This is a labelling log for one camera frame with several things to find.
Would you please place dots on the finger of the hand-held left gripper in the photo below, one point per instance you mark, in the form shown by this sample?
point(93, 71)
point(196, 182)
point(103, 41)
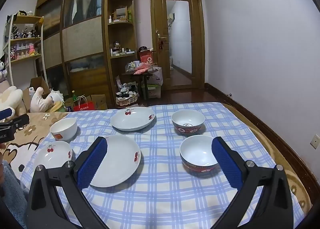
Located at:
point(6, 113)
point(17, 121)

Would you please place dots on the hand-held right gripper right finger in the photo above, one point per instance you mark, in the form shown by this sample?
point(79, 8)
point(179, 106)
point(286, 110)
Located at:
point(226, 166)

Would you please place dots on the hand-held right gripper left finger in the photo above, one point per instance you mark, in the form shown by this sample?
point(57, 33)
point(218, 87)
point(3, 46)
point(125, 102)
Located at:
point(92, 165)

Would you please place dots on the large cherry print plate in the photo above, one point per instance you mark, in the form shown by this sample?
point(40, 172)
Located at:
point(117, 161)
point(132, 120)

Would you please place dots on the red patterned porcelain bowl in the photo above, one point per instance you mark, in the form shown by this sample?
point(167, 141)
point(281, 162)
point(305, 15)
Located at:
point(187, 119)
point(197, 153)

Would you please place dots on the small cherry print plate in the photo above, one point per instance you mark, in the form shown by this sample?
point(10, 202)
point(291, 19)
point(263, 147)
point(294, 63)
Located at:
point(53, 155)

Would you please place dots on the white bowl with red label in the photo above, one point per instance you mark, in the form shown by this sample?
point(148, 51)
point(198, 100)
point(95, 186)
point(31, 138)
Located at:
point(63, 126)

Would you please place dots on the person's left forearm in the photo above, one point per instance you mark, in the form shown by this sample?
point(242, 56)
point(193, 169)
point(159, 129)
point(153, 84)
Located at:
point(12, 194)

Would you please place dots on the white long-eared plush toy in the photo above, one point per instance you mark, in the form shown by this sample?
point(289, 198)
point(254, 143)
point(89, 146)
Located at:
point(10, 96)

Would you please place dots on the brown floral printed blanket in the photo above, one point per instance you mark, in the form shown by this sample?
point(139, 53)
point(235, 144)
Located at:
point(37, 131)

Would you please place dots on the cream plush toy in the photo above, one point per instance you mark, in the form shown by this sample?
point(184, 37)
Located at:
point(40, 99)

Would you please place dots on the open cardboard box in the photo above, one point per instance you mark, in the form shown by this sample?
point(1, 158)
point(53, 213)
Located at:
point(37, 83)

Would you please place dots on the white and green plush toy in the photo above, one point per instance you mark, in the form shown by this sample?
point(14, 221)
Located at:
point(57, 100)

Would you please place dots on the black and white plush toy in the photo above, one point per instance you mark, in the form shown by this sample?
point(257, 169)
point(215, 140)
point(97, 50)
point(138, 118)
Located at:
point(3, 68)

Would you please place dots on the white shelf rack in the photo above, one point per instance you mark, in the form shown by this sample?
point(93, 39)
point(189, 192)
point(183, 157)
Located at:
point(22, 59)

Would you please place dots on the red paper bag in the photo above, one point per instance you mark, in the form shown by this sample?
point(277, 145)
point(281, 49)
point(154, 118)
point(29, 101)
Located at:
point(84, 106)

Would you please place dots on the green bottle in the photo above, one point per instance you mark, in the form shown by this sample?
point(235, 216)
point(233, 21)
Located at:
point(74, 95)

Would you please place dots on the brown cardboard box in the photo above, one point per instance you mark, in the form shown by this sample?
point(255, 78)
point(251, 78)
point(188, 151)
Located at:
point(98, 101)

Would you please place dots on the blue plaid blanket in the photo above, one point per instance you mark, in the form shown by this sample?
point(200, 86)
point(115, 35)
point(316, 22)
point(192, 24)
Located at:
point(162, 194)

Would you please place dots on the woven basket of socks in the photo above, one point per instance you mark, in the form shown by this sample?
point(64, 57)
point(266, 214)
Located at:
point(126, 98)

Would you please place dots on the row of small figurines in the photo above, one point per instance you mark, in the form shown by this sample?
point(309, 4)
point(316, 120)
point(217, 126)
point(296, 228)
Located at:
point(25, 33)

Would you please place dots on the clear storage box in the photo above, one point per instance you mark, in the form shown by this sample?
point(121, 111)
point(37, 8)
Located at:
point(152, 91)

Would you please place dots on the wooden wardrobe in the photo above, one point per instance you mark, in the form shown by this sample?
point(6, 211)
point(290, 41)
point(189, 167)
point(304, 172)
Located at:
point(82, 41)

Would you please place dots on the small folding table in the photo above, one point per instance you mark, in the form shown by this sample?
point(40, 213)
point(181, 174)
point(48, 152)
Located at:
point(145, 76)

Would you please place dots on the pink packet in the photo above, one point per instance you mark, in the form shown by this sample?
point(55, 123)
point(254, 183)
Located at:
point(142, 68)

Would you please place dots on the white plastic bag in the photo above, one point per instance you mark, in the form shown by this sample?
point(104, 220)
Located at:
point(157, 76)

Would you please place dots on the red box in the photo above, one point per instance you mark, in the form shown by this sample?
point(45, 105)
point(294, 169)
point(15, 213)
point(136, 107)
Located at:
point(146, 58)

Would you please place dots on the wooden corner shelf unit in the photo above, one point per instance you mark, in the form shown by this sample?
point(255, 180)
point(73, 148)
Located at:
point(120, 31)

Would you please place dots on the wooden door with glass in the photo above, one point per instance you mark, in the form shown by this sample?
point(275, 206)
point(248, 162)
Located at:
point(158, 19)

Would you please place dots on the single hole wall plate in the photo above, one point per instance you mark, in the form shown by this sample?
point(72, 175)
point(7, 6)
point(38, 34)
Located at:
point(315, 141)

